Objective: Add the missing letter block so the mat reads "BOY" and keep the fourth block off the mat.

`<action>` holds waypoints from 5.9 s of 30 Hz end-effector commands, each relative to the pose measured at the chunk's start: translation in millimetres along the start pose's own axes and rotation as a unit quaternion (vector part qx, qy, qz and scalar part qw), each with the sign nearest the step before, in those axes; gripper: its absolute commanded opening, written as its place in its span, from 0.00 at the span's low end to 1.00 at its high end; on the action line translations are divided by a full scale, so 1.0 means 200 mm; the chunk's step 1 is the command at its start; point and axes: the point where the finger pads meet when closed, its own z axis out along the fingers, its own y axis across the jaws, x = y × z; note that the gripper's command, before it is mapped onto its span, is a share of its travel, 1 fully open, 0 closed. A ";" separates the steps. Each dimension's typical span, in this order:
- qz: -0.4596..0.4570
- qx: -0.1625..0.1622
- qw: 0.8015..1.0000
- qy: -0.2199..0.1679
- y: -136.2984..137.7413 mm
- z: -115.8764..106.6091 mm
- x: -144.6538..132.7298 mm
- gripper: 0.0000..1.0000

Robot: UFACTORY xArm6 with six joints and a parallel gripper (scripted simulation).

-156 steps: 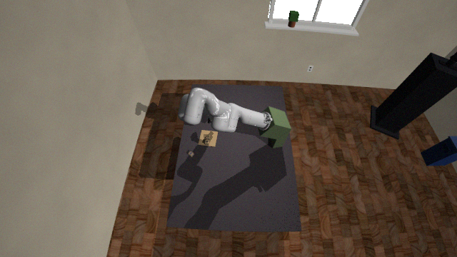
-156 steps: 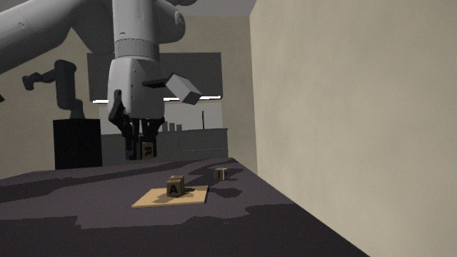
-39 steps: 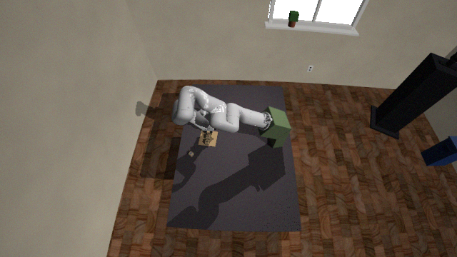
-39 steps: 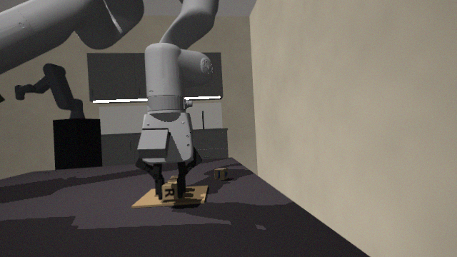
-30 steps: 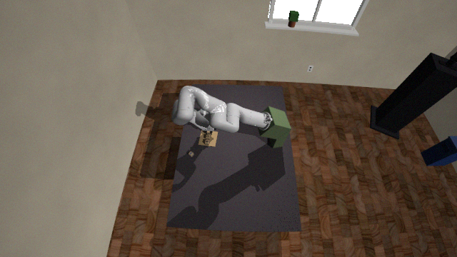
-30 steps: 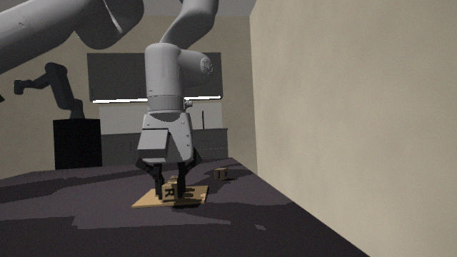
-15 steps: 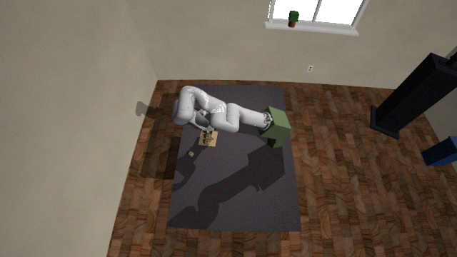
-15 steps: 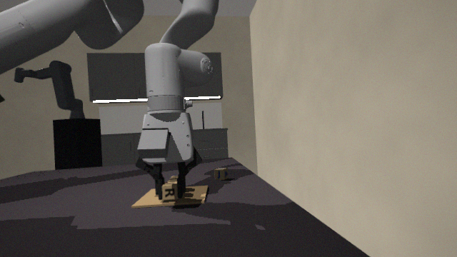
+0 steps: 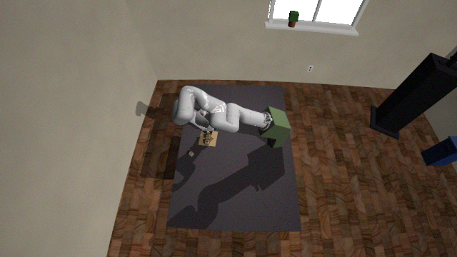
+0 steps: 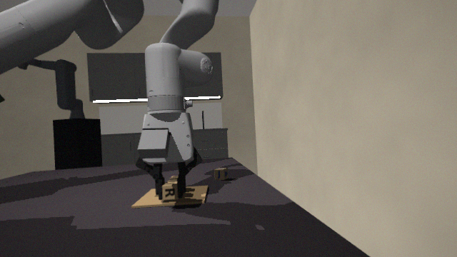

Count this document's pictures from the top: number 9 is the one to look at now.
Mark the tan flat mat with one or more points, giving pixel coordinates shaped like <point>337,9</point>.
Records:
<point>212,141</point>

